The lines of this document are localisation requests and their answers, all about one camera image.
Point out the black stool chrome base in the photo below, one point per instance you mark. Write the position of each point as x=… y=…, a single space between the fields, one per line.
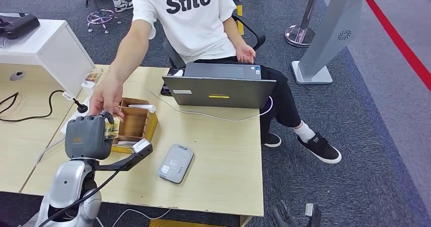
x=101 y=17

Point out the patterned ID card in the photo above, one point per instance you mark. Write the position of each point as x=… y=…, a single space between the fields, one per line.
x=112 y=129

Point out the red floor tape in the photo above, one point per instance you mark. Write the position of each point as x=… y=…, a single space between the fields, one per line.
x=397 y=40

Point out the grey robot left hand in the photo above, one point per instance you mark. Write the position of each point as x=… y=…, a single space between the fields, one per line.
x=86 y=138

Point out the light wooden side desk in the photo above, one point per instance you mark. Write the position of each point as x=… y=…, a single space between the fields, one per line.
x=23 y=144

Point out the person's left hand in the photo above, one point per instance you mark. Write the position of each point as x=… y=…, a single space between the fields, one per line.
x=245 y=54

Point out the black office chair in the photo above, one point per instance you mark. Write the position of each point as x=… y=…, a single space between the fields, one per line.
x=251 y=27

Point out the white cabinet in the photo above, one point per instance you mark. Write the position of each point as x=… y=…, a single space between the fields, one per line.
x=50 y=47

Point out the grey card reader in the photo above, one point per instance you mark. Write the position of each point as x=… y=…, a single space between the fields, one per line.
x=176 y=163

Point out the white power strip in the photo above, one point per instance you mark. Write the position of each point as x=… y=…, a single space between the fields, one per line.
x=69 y=123

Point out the small patterned packet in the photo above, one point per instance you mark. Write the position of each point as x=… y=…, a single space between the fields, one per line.
x=94 y=75

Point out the grey desk grommet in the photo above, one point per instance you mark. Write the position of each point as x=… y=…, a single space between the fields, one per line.
x=17 y=76

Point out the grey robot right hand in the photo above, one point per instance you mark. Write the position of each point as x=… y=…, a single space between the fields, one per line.
x=282 y=217

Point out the white card stack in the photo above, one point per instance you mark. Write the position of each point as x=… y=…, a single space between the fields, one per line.
x=124 y=143
x=143 y=108

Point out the chrome stanchion post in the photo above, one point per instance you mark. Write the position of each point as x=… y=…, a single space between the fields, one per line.
x=301 y=33

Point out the person's black shoe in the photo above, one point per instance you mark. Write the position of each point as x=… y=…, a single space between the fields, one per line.
x=272 y=140
x=320 y=148

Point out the yellow floor tape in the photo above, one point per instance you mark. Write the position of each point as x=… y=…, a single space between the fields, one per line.
x=239 y=17
x=188 y=223

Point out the grey kiosk stand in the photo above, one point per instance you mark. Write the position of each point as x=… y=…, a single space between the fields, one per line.
x=330 y=33

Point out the wooden card box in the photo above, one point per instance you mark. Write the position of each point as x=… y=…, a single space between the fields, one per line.
x=136 y=124

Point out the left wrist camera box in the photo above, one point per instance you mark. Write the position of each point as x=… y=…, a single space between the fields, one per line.
x=140 y=145

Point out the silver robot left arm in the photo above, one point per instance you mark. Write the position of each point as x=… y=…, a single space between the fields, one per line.
x=67 y=185

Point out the grey laptop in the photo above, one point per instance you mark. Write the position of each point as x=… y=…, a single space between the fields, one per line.
x=219 y=91

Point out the person's right hand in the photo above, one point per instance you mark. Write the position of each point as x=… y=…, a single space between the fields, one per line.
x=106 y=97

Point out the person's right black shoe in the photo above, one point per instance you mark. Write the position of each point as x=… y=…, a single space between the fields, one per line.
x=272 y=140

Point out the person's left black shoe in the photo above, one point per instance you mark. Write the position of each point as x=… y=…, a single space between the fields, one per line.
x=320 y=148

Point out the black device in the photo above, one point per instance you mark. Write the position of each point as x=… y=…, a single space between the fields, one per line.
x=20 y=25

